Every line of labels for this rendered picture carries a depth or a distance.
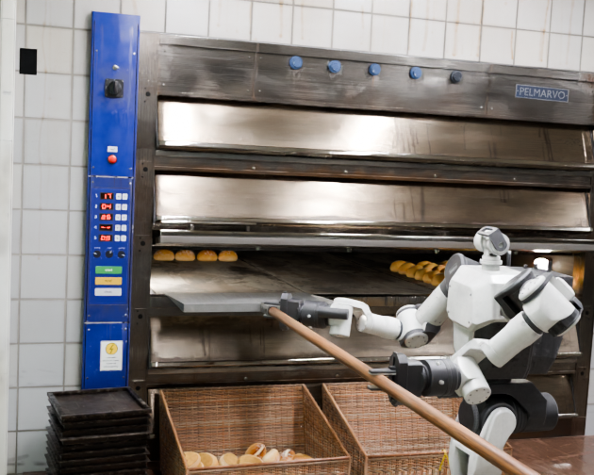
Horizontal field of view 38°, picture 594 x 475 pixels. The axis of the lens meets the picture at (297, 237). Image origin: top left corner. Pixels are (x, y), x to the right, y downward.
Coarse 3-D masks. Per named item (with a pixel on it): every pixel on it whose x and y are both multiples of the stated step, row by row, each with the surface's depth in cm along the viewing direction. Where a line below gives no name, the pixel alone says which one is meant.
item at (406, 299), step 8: (152, 296) 311; (160, 296) 311; (320, 296) 330; (328, 296) 331; (336, 296) 332; (344, 296) 333; (352, 296) 334; (360, 296) 335; (368, 296) 336; (376, 296) 337; (384, 296) 338; (392, 296) 339; (400, 296) 340; (408, 296) 341; (416, 296) 342; (424, 296) 343; (576, 296) 364; (152, 304) 310; (160, 304) 311; (168, 304) 312; (368, 304) 335; (376, 304) 336; (384, 304) 337; (392, 304) 338; (400, 304) 339; (408, 304) 341
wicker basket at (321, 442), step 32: (160, 416) 308; (192, 416) 312; (224, 416) 316; (256, 416) 320; (288, 416) 323; (320, 416) 309; (160, 448) 306; (192, 448) 310; (224, 448) 314; (288, 448) 322; (320, 448) 310
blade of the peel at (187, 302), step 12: (180, 300) 304; (192, 300) 305; (204, 300) 307; (216, 300) 308; (228, 300) 309; (240, 300) 310; (252, 300) 312; (264, 300) 313; (276, 300) 314; (312, 300) 318; (324, 300) 316
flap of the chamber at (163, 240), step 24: (168, 240) 294; (192, 240) 297; (216, 240) 299; (240, 240) 302; (264, 240) 305; (288, 240) 307; (312, 240) 310; (336, 240) 313; (360, 240) 316; (384, 240) 319; (408, 240) 322
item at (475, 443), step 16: (288, 320) 264; (304, 336) 250; (320, 336) 241; (336, 352) 226; (352, 368) 215; (368, 368) 208; (384, 384) 197; (400, 400) 188; (416, 400) 183; (432, 416) 175; (448, 432) 168; (464, 432) 163; (480, 448) 157; (496, 448) 154; (496, 464) 151; (512, 464) 148
